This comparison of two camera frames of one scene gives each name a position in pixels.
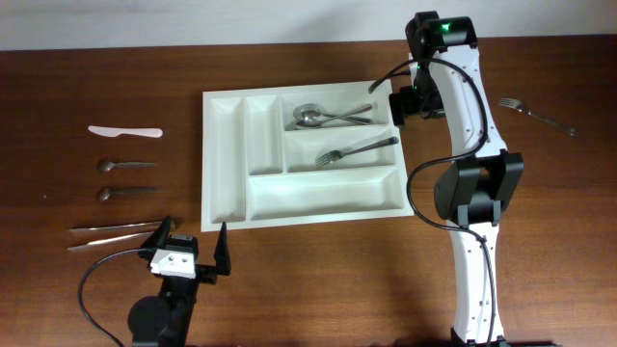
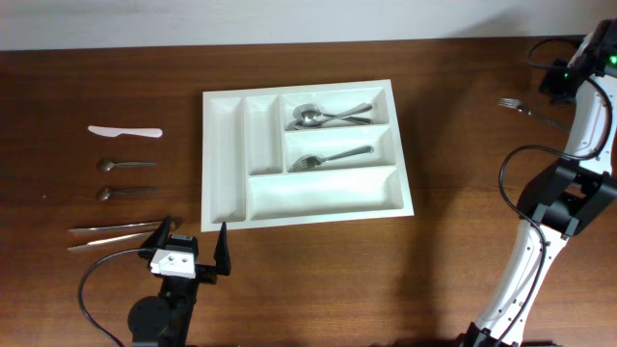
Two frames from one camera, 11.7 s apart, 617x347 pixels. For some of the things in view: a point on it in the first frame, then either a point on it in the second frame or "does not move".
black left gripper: [207, 274] does not move
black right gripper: [408, 107] to [548, 83]
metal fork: [329, 156] to [308, 161]
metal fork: [520, 107] does not move
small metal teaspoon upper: [107, 166] does not move
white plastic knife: [115, 131] does not move
